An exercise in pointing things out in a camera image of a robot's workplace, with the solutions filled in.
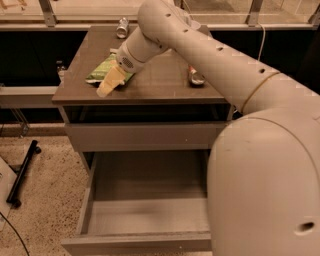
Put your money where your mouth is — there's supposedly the white bowl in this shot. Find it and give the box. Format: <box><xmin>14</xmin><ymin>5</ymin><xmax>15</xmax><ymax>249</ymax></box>
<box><xmin>188</xmin><ymin>20</ymin><xmax>201</xmax><ymax>30</ymax></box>

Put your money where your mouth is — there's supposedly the red soda can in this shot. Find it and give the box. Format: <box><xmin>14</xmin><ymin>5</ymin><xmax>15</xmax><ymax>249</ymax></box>
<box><xmin>188</xmin><ymin>65</ymin><xmax>205</xmax><ymax>86</ymax></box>

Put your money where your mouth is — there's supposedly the black wheeled stand base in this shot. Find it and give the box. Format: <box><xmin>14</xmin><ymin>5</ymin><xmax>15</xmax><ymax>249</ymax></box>
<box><xmin>6</xmin><ymin>140</ymin><xmax>41</xmax><ymax>208</ymax></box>

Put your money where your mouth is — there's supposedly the open grey middle drawer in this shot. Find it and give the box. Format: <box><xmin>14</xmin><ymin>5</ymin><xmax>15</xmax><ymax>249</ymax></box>
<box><xmin>62</xmin><ymin>150</ymin><xmax>211</xmax><ymax>256</ymax></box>

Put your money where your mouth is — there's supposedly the metal window railing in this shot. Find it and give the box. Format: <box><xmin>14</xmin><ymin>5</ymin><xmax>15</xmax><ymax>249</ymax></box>
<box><xmin>0</xmin><ymin>0</ymin><xmax>320</xmax><ymax>30</ymax></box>

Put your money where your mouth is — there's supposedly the black floor cable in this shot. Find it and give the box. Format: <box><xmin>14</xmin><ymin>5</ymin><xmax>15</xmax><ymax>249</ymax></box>
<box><xmin>0</xmin><ymin>211</ymin><xmax>31</xmax><ymax>256</ymax></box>

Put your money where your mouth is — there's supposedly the silver soda can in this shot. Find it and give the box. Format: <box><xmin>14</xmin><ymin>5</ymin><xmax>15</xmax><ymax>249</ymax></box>
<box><xmin>116</xmin><ymin>17</ymin><xmax>129</xmax><ymax>39</ymax></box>

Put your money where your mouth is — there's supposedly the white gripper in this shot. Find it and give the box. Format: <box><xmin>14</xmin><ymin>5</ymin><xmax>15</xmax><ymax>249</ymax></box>
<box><xmin>97</xmin><ymin>42</ymin><xmax>144</xmax><ymax>97</ymax></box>

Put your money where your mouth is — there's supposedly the grey top drawer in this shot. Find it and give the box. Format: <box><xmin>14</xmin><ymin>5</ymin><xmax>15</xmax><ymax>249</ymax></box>
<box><xmin>65</xmin><ymin>122</ymin><xmax>226</xmax><ymax>152</ymax></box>

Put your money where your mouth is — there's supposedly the white cable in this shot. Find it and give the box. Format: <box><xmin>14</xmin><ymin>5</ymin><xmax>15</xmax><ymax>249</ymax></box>
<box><xmin>257</xmin><ymin>23</ymin><xmax>267</xmax><ymax>63</ymax></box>

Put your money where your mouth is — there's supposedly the green jalapeno chip bag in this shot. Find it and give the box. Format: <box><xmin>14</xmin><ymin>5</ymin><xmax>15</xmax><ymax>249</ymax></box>
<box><xmin>85</xmin><ymin>48</ymin><xmax>135</xmax><ymax>87</ymax></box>

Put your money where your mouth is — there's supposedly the grey drawer cabinet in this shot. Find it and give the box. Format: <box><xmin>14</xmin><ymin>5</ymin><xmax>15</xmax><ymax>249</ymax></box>
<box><xmin>52</xmin><ymin>26</ymin><xmax>234</xmax><ymax>169</ymax></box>

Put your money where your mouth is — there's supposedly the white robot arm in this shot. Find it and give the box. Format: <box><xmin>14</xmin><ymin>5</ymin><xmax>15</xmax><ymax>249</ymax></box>
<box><xmin>97</xmin><ymin>0</ymin><xmax>320</xmax><ymax>256</ymax></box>

